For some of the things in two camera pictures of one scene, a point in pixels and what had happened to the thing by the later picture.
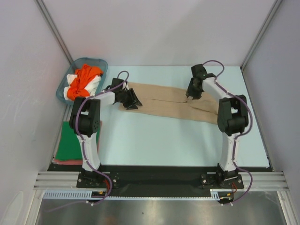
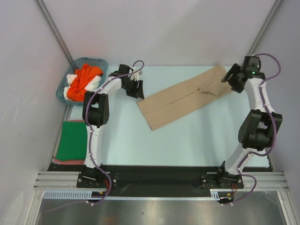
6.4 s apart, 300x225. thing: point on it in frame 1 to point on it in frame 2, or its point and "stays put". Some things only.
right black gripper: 191,92 to 234,70
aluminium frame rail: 68,181 stays put
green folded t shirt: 69,147 stays put
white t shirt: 91,86 stays put
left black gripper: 132,97 to 137,93
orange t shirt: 77,89 stays put
